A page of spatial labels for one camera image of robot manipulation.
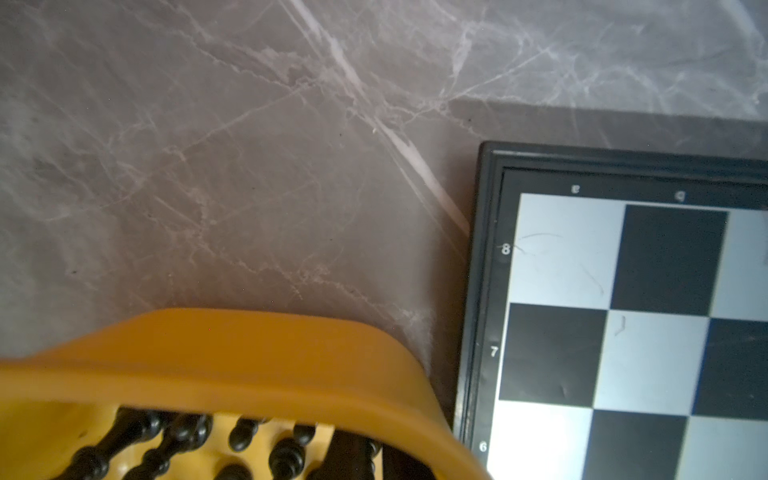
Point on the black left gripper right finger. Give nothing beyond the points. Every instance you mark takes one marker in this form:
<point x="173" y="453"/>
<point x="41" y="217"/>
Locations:
<point x="399" y="465"/>

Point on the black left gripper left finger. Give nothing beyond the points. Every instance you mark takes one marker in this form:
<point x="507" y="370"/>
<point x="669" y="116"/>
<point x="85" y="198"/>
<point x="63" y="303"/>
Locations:
<point x="349" y="456"/>

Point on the black chess piece in tray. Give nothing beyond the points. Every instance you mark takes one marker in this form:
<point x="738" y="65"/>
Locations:
<point x="130" y="426"/>
<point x="242" y="434"/>
<point x="187" y="432"/>

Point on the black white chess board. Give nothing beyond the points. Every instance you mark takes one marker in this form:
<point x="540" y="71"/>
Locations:
<point x="616" y="316"/>

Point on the yellow plastic tray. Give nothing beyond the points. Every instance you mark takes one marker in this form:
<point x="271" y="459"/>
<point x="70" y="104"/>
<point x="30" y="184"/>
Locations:
<point x="331" y="371"/>

